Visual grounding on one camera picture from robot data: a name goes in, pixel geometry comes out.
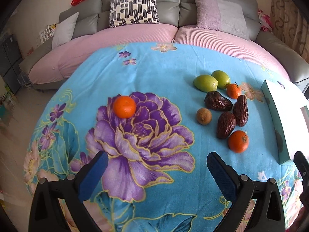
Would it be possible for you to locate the patterned brown curtain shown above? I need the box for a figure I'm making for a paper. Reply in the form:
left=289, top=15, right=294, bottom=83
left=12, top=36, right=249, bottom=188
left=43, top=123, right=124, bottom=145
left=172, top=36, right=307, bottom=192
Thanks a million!
left=270, top=0, right=308, bottom=61

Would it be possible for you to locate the dark cabinet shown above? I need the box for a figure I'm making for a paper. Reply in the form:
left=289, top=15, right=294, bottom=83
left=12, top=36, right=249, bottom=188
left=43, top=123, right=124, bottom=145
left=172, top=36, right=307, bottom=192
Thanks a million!
left=1, top=35, right=23, bottom=94

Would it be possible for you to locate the pink red cloth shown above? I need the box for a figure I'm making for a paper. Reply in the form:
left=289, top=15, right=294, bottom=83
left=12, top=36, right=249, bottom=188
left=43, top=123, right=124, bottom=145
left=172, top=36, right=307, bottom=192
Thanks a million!
left=258, top=9, right=273, bottom=33

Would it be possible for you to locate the teal white box tray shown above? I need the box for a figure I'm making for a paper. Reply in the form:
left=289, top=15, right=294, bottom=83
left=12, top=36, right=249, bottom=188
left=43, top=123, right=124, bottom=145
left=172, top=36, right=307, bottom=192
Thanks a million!
left=261, top=80, right=308, bottom=165

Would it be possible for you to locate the purple grey cushion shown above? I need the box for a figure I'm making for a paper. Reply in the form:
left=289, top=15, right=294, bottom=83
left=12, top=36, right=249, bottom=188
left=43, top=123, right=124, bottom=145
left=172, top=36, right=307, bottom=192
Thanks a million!
left=195, top=0, right=249, bottom=40

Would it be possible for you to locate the light grey cushion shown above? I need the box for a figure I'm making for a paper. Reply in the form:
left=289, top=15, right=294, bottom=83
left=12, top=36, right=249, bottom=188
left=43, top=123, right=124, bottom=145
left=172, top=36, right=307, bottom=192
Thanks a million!
left=52, top=12, right=79, bottom=50

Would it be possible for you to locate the dark red date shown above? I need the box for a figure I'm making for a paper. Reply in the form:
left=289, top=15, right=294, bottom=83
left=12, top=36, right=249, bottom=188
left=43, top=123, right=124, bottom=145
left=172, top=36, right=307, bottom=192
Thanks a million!
left=233, top=95, right=249, bottom=127
left=216, top=112, right=237, bottom=139
left=204, top=91, right=233, bottom=112

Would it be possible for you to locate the mandarin with stem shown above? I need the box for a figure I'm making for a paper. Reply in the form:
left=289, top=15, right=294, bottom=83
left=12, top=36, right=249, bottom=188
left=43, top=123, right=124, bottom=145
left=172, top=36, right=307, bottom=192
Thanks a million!
left=228, top=130, right=249, bottom=154

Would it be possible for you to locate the small brown longan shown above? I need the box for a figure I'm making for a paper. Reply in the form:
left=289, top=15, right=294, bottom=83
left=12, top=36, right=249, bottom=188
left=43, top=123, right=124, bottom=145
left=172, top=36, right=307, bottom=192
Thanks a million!
left=196, top=108, right=212, bottom=125

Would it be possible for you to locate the black white patterned cushion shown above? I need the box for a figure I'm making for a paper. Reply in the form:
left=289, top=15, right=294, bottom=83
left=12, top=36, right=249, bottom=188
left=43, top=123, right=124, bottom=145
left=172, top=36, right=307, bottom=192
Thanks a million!
left=109, top=0, right=160, bottom=28

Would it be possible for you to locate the large orange mandarin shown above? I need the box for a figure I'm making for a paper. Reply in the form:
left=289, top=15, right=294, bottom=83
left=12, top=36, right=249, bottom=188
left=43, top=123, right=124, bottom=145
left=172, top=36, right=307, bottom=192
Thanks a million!
left=113, top=96, right=136, bottom=119

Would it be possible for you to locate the green jujube back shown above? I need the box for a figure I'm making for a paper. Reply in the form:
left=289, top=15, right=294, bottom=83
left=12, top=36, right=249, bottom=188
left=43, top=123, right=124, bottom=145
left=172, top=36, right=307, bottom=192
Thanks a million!
left=211, top=70, right=230, bottom=90

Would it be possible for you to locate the blue floral blanket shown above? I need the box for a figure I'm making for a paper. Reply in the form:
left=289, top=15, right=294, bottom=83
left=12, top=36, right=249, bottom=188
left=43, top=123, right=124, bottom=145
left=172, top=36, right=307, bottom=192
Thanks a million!
left=24, top=43, right=302, bottom=231

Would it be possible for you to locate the green jujube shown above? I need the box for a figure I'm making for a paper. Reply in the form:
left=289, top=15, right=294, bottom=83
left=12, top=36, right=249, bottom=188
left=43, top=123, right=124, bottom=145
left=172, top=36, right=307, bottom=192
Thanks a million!
left=193, top=74, right=218, bottom=93
left=211, top=70, right=230, bottom=90

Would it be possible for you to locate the grey sofa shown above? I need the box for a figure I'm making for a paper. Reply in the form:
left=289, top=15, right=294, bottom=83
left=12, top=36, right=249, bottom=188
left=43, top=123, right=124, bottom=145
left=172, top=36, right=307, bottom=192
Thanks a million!
left=34, top=0, right=308, bottom=90

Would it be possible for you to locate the pink sofa cover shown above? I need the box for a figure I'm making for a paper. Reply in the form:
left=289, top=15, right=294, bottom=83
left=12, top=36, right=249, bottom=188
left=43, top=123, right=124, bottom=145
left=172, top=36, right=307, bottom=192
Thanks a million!
left=20, top=24, right=289, bottom=85

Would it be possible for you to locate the small mandarin by jujubes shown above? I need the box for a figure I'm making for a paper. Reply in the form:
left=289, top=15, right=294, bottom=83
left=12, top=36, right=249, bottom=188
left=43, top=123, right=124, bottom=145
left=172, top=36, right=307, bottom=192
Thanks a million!
left=226, top=83, right=242, bottom=100

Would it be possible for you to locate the green jujube front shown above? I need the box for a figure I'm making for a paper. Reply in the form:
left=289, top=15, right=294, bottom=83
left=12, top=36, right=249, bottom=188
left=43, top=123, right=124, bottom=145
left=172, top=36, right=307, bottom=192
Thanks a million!
left=193, top=74, right=218, bottom=93

